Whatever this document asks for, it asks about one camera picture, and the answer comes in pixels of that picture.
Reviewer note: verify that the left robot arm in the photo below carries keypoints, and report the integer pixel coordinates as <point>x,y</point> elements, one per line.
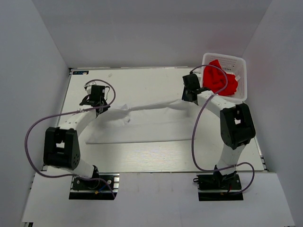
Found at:
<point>61,148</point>

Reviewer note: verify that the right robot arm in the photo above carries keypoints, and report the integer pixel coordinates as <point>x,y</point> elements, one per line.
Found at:
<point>236,130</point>

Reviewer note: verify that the white plastic basket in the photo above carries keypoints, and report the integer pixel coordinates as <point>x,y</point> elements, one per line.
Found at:
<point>225,70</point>

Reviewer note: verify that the white t shirt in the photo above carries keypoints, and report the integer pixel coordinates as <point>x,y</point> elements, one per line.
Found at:
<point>171,120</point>

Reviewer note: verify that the blue table label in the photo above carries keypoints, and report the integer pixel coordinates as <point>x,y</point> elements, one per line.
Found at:
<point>80,72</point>

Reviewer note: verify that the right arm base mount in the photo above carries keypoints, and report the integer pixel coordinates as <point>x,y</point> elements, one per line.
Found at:
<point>211,189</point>

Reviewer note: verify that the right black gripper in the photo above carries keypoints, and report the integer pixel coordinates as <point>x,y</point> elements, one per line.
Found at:
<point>184,97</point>

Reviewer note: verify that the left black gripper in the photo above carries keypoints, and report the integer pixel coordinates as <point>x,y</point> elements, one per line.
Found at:
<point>105,109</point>

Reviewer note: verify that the red t shirt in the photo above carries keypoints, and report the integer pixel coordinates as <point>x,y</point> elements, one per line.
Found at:
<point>215,80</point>

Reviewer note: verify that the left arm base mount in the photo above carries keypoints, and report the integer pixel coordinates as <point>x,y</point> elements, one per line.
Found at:
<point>95,190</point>

